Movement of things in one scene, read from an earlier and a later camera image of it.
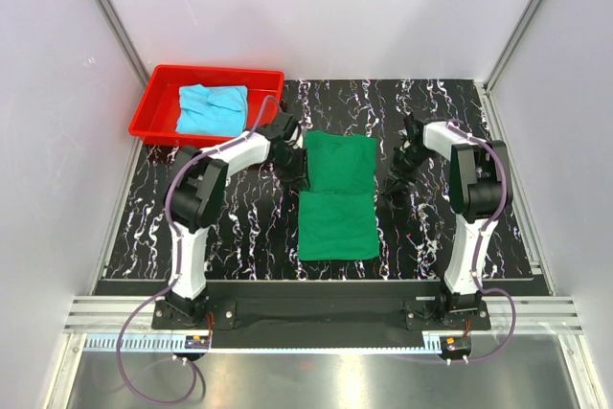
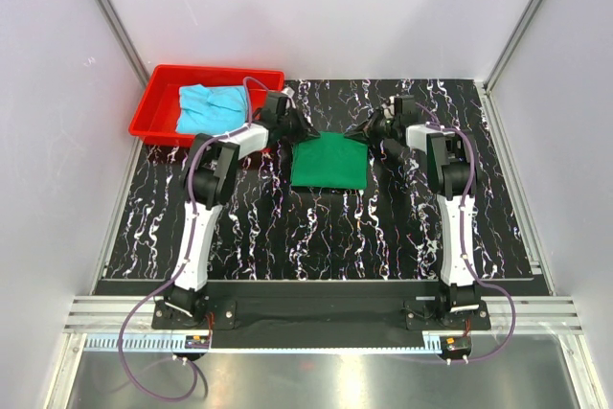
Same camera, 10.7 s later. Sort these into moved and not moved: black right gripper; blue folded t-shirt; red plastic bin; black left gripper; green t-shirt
Moved: green t-shirt; black right gripper; black left gripper
Not moved: blue folded t-shirt; red plastic bin
